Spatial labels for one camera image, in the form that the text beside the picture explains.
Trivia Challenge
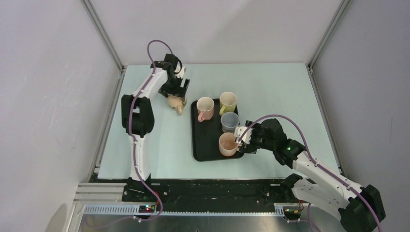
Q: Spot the orange translucent cup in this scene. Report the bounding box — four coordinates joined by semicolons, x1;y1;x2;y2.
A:
219;132;239;157

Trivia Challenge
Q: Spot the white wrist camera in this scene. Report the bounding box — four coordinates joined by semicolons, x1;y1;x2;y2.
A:
234;126;253;147
175;65;186;79

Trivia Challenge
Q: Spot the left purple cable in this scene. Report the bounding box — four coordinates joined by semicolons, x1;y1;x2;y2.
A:
127;40;175;222

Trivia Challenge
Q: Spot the yellow mug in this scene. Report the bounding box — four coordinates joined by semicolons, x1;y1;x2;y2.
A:
219;92;237;116

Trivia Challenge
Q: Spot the pink mug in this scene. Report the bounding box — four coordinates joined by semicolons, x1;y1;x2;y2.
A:
196;97;215;122

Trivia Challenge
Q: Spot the aluminium frame rail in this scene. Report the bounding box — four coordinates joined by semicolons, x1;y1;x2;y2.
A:
73;182;364;217

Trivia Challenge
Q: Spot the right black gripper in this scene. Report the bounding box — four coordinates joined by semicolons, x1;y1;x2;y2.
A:
239;120;275;154

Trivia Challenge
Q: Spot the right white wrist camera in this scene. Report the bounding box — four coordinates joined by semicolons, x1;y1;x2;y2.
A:
234;126;253;147

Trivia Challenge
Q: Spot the black rectangular tray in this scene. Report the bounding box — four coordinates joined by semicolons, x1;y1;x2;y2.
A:
190;101;244;162

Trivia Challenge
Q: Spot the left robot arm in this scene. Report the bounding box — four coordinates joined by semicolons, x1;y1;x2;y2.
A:
121;54;190;201

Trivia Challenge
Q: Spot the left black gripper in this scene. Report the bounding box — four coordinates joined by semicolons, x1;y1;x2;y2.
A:
159;75;189;102

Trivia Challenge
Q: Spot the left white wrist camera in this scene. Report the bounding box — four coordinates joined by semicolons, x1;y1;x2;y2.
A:
175;65;186;79

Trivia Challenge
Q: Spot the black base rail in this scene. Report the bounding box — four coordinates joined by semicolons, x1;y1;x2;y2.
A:
122;179;299;213

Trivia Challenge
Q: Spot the clear glass mug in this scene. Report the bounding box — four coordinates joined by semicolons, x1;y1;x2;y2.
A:
220;112;240;133

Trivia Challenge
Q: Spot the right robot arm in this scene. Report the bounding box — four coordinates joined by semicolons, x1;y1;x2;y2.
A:
234;115;386;232

